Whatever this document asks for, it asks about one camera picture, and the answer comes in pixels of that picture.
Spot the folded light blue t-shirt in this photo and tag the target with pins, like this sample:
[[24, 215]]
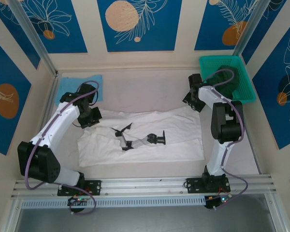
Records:
[[67, 83]]

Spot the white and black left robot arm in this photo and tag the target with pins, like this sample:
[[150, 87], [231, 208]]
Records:
[[58, 123]]

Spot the blue floral wall panel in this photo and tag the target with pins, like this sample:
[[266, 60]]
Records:
[[159, 36], [207, 36], [70, 43], [268, 108], [14, 36], [261, 38], [4, 72]]

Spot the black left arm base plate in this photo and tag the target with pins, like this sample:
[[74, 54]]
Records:
[[94, 187]]

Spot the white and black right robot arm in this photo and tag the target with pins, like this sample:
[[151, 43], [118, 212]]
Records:
[[228, 125]]

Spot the teal plastic basket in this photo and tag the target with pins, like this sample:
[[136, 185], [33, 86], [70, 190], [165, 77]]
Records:
[[207, 62]]

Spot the aluminium mounting rail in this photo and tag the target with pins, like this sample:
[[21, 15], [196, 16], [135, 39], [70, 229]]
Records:
[[140, 186]]

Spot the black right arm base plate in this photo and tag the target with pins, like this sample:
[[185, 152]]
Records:
[[193, 184]]

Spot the aluminium frame post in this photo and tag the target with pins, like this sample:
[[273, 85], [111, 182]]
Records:
[[250, 26], [36, 41]]

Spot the white t-shirt with robot print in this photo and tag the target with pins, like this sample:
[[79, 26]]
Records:
[[171, 135]]

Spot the dark green t-shirt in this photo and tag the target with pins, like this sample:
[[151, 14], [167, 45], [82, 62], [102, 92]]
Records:
[[228, 84]]

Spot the grey metal sheet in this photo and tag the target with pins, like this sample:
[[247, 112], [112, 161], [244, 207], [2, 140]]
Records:
[[145, 221]]

